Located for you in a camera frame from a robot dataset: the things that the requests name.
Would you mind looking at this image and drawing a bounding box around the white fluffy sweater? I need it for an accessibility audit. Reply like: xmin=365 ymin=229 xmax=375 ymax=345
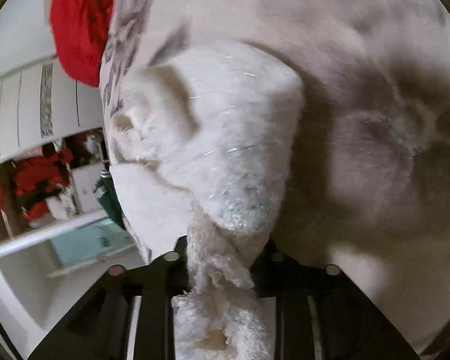
xmin=106 ymin=41 xmax=304 ymax=359

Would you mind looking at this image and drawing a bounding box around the red clothes pile in wardrobe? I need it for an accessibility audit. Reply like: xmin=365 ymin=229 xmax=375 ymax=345
xmin=0 ymin=148 xmax=74 ymax=223

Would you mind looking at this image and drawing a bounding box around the white window sill shelf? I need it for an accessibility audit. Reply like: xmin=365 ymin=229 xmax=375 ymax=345
xmin=0 ymin=210 xmax=108 ymax=258

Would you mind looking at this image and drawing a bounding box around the green striped track jacket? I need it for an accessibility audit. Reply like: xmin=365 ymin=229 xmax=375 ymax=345
xmin=94 ymin=168 xmax=127 ymax=231

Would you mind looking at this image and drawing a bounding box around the floral pink bed blanket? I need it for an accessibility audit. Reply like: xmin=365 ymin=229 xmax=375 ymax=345
xmin=99 ymin=0 xmax=450 ymax=356

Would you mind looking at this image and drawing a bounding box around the white wardrobe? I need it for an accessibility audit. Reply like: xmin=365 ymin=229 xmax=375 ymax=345
xmin=0 ymin=59 xmax=103 ymax=164

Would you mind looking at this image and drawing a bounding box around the red cloth on bed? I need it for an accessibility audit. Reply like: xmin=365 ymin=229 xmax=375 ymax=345
xmin=49 ymin=0 xmax=113 ymax=87

